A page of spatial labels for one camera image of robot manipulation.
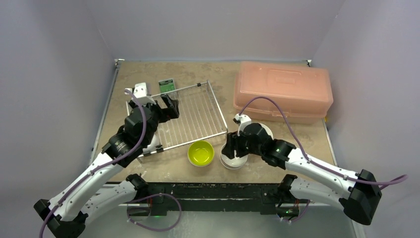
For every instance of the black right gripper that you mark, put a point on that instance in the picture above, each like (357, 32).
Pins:
(232, 144)

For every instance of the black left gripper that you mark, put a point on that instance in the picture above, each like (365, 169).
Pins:
(170, 112)

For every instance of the cream white bowl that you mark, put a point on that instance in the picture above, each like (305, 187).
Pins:
(236, 162)

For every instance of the white orange bowl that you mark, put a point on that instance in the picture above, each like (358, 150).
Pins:
(267, 129)

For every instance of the plain white bowl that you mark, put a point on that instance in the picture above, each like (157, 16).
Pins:
(154, 142)

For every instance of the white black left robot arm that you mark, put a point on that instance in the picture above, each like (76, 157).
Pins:
(68, 213)

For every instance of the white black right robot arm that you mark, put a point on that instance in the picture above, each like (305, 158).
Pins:
(356, 194)

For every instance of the green white card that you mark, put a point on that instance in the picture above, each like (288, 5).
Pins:
(166, 85)

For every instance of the yellow green bowl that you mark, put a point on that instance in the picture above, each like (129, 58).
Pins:
(200, 153)

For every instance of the pink plastic storage box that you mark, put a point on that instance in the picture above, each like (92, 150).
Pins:
(303, 93)

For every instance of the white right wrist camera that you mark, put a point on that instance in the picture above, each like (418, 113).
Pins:
(242, 120)

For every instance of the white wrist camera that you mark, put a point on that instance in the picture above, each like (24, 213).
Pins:
(140, 94)
(242, 120)

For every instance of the silver wire dish rack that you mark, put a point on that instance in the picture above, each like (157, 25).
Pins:
(200, 118)

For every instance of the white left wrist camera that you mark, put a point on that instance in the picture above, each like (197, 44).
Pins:
(140, 94)

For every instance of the black aluminium mounting rail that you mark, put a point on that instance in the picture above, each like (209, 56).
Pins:
(266, 198)

